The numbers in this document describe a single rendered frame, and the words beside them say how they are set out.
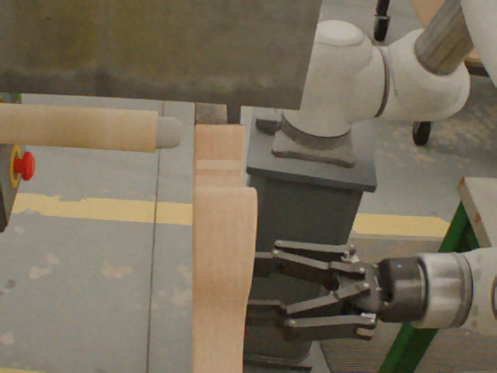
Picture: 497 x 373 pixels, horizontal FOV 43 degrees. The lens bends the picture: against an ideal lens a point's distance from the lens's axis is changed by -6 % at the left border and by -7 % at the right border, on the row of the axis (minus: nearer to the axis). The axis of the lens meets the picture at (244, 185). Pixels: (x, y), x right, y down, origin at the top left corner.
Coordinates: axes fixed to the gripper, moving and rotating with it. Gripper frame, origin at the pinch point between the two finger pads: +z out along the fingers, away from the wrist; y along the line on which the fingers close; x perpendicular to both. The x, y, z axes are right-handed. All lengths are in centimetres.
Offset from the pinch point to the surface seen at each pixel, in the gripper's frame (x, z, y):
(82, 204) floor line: -86, 36, 128
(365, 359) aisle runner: -93, -51, 69
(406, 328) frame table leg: -41, -40, 33
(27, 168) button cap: 0.3, 27.2, 20.2
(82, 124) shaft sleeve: 24.6, 15.0, -9.3
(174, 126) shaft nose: 24.5, 7.9, -8.7
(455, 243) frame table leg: -15, -40, 28
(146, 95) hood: 35.5, 9.5, -25.1
